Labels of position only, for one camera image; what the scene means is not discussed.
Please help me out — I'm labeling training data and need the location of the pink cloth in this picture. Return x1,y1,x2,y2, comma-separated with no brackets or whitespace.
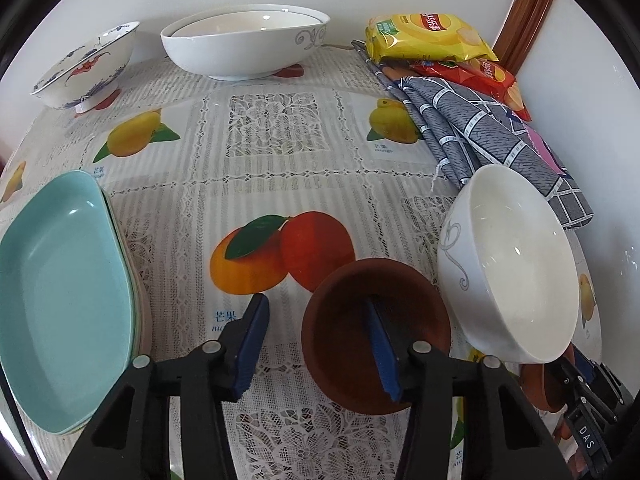
522,125,576,178

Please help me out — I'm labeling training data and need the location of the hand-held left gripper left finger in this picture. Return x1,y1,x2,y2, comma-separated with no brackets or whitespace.
57,292,271,480

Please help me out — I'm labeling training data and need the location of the small brown bowl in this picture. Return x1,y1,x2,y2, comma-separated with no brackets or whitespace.
520,359,571,413
301,258,452,416

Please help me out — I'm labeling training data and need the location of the large white serving bowl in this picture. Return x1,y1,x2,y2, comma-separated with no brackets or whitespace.
160,6,332,81

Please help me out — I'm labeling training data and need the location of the fruit print tablecloth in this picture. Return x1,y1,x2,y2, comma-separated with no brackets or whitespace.
0,42,601,480

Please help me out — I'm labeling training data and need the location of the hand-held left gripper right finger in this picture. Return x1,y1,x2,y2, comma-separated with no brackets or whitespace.
367,296,571,480

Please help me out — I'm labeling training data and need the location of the blue patterned white bowl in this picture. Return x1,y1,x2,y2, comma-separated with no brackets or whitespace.
29,21,141,113

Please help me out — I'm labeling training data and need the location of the yellow chip bag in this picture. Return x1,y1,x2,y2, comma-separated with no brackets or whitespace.
364,11,498,62

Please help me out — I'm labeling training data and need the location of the teal square plate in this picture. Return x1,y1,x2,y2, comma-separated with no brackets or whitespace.
0,170,138,435

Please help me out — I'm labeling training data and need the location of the red chip bag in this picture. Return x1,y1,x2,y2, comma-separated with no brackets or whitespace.
410,57,532,121

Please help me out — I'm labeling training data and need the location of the green square plate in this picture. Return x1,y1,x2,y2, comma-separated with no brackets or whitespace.
55,180,143,436

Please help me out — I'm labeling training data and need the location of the grey checked cloth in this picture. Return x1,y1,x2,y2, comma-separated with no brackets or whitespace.
350,40,595,231

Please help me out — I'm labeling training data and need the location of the plain white bowl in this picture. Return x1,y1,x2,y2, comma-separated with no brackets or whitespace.
436,164,581,365

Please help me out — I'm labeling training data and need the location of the pink square plate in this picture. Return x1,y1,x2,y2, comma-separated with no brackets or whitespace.
107,200,152,366

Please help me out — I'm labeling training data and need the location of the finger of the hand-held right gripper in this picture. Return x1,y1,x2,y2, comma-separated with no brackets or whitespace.
572,347,633,411
547,357,588,411

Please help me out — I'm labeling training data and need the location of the brown wooden door frame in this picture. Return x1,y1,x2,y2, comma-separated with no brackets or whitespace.
492,0,558,68

